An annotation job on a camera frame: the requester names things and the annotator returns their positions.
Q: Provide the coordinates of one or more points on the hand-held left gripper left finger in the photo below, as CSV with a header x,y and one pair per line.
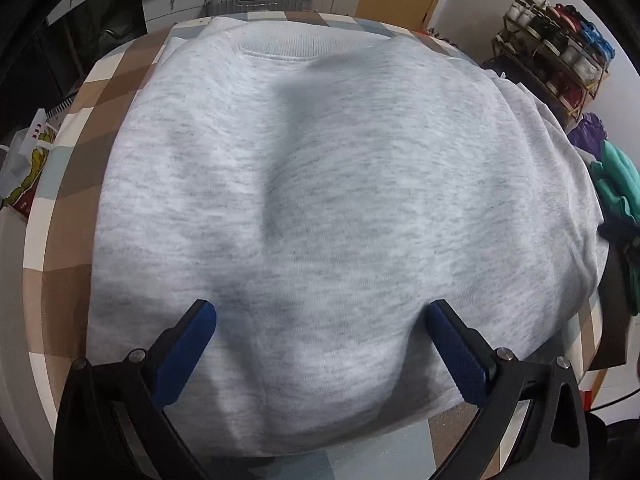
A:
x,y
187,350

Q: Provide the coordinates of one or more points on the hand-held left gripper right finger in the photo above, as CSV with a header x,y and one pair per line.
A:
x,y
457,355

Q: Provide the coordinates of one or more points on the light grey hoodie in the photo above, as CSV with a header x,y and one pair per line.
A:
x,y
325,185

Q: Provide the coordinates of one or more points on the teal clothes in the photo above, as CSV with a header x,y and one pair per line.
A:
x,y
617,180

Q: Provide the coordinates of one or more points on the grey ottoman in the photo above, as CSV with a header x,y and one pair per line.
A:
x,y
612,320

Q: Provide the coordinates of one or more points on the checkered bed sheet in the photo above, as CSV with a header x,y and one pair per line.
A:
x,y
65,220

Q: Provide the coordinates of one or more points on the white red shopping bag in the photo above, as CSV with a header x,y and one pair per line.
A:
x,y
30,160

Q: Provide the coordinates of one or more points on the purple cloth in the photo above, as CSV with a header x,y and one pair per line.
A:
x,y
587,132

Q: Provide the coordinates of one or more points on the shoe rack with shoes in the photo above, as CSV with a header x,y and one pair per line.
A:
x,y
560,45

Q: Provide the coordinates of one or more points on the silver suitcase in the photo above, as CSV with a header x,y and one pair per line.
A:
x,y
240,2

